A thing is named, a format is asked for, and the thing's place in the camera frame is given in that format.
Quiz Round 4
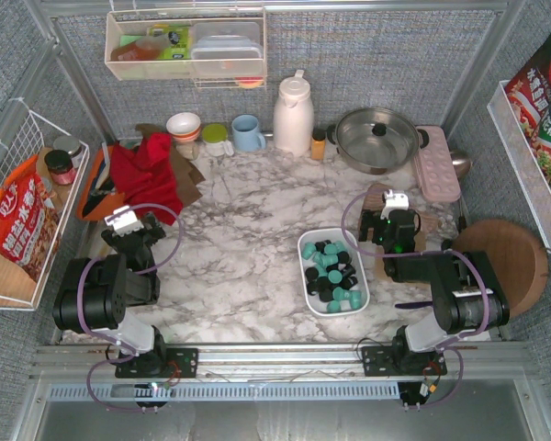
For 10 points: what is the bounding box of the brown felt mat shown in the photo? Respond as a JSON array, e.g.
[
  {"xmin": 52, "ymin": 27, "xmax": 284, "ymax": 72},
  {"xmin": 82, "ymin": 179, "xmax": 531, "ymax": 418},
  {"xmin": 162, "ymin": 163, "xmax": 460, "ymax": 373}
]
[{"xmin": 134, "ymin": 122, "xmax": 207, "ymax": 206}]

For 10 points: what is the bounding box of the orange tray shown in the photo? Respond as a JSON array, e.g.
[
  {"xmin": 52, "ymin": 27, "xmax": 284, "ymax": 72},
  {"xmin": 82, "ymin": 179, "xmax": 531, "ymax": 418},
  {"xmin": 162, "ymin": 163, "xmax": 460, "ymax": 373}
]
[{"xmin": 75, "ymin": 149, "xmax": 125, "ymax": 221}]

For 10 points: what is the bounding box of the striped brown mat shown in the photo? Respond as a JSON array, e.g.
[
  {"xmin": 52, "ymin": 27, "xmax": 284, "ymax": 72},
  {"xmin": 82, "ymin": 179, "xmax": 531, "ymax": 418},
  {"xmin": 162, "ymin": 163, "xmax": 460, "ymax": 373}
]
[{"xmin": 358, "ymin": 183, "xmax": 443, "ymax": 234}]

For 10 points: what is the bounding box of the steel pot with lid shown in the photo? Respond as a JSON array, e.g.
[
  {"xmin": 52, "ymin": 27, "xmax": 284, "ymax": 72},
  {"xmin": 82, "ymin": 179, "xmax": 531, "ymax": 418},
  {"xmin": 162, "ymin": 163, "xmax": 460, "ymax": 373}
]
[{"xmin": 326, "ymin": 107, "xmax": 430, "ymax": 175}]

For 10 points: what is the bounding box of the red cloth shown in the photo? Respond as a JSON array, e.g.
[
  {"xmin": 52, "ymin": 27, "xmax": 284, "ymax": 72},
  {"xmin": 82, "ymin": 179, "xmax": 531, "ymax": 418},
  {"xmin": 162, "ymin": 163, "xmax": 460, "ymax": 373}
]
[{"xmin": 110, "ymin": 132, "xmax": 183, "ymax": 214}]

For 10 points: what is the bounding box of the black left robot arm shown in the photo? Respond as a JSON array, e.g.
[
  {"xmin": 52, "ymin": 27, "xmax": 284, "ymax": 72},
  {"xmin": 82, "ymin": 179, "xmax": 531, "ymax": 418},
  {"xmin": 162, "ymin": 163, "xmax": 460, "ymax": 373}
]
[{"xmin": 52, "ymin": 212, "xmax": 168, "ymax": 378}]

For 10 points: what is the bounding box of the white thermos jug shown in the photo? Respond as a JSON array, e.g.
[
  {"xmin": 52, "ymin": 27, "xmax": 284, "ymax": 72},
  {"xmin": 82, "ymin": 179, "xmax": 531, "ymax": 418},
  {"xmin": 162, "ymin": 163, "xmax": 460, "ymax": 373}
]
[{"xmin": 273, "ymin": 70, "xmax": 314, "ymax": 157}]

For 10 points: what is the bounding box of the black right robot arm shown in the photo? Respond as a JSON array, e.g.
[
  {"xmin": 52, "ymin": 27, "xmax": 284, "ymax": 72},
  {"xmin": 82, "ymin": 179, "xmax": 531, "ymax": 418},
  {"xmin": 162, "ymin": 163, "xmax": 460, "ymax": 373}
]
[{"xmin": 358, "ymin": 189, "xmax": 511, "ymax": 375}]

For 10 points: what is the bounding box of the pink egg tray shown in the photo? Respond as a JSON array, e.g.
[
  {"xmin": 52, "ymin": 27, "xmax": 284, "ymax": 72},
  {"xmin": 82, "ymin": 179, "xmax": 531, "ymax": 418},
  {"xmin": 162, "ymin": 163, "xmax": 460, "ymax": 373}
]
[{"xmin": 413, "ymin": 126, "xmax": 461, "ymax": 203}]

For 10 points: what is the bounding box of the orange snack bag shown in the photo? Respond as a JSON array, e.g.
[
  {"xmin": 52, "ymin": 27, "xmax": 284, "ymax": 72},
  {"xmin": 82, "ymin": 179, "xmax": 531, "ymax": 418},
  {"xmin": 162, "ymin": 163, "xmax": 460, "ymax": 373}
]
[{"xmin": 0, "ymin": 155, "xmax": 59, "ymax": 282}]

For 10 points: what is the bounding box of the small dark jar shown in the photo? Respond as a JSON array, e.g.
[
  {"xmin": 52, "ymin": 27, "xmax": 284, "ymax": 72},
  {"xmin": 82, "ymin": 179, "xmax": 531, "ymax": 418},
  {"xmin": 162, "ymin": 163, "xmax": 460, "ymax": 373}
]
[{"xmin": 53, "ymin": 135, "xmax": 83, "ymax": 168}]

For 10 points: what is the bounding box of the metal ladle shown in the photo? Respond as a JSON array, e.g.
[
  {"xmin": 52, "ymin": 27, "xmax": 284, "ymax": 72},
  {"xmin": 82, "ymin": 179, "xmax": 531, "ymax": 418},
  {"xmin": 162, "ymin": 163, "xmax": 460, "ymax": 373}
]
[{"xmin": 450, "ymin": 149, "xmax": 473, "ymax": 181}]

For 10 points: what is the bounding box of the red jam jar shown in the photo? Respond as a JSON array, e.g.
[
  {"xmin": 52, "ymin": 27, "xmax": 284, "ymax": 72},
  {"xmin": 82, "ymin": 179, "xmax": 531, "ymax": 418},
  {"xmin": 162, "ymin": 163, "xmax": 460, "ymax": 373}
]
[{"xmin": 44, "ymin": 150, "xmax": 76, "ymax": 186}]

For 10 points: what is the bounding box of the small glass jar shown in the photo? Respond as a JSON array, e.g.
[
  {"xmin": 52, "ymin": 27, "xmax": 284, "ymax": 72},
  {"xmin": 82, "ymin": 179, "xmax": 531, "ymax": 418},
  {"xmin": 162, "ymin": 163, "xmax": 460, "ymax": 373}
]
[{"xmin": 176, "ymin": 141, "xmax": 200, "ymax": 161}]

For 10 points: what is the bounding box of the white storage basket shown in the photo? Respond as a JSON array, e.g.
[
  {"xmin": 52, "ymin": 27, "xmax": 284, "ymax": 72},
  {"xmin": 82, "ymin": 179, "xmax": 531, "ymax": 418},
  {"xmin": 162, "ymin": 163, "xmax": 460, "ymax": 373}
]
[{"xmin": 298, "ymin": 228, "xmax": 370, "ymax": 318}]

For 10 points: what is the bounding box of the white mesh side basket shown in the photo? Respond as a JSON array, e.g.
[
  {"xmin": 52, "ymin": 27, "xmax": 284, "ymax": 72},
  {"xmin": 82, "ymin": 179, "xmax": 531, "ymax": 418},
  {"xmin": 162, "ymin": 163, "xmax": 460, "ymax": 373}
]
[{"xmin": 487, "ymin": 80, "xmax": 551, "ymax": 249}]

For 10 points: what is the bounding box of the glass jar green lid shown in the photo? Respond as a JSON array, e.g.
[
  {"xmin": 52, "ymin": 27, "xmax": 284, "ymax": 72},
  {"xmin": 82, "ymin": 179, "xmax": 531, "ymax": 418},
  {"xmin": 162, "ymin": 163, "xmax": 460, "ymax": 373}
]
[{"xmin": 201, "ymin": 123, "xmax": 234, "ymax": 157}]

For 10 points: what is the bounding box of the white orange striped bowl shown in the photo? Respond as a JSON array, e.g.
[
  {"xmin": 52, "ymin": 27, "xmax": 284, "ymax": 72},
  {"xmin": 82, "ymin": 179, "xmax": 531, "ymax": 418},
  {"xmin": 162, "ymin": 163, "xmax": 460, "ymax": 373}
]
[{"xmin": 165, "ymin": 112, "xmax": 201, "ymax": 142}]

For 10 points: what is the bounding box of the yellow spice bottle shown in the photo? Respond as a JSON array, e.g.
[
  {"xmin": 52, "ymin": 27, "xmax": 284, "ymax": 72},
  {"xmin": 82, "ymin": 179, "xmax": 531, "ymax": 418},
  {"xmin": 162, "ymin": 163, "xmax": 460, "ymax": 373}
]
[{"xmin": 310, "ymin": 128, "xmax": 327, "ymax": 161}]

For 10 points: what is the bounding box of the white wire corner shelf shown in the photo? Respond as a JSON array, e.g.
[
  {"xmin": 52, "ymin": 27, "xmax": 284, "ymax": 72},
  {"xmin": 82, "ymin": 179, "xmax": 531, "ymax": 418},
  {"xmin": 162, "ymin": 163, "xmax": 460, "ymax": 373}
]
[{"xmin": 0, "ymin": 108, "xmax": 90, "ymax": 311}]

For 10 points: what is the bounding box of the round wooden cutting board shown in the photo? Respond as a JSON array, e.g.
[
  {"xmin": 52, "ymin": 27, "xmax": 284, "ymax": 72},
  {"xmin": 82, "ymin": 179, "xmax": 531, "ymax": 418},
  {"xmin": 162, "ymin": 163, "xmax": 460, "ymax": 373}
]
[{"xmin": 453, "ymin": 219, "xmax": 549, "ymax": 318}]

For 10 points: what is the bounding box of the teal coffee capsule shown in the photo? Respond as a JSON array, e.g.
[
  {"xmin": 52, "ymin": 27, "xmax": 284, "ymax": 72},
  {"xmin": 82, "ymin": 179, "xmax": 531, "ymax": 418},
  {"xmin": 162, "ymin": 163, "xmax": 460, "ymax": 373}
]
[
  {"xmin": 318, "ymin": 254, "xmax": 339, "ymax": 267},
  {"xmin": 349, "ymin": 290, "xmax": 363, "ymax": 311},
  {"xmin": 314, "ymin": 264, "xmax": 328, "ymax": 277},
  {"xmin": 327, "ymin": 270, "xmax": 343, "ymax": 284},
  {"xmin": 326, "ymin": 300, "xmax": 342, "ymax": 314},
  {"xmin": 335, "ymin": 241, "xmax": 347, "ymax": 253},
  {"xmin": 301, "ymin": 243, "xmax": 317, "ymax": 260},
  {"xmin": 323, "ymin": 243, "xmax": 339, "ymax": 255},
  {"xmin": 336, "ymin": 288, "xmax": 352, "ymax": 301}
]

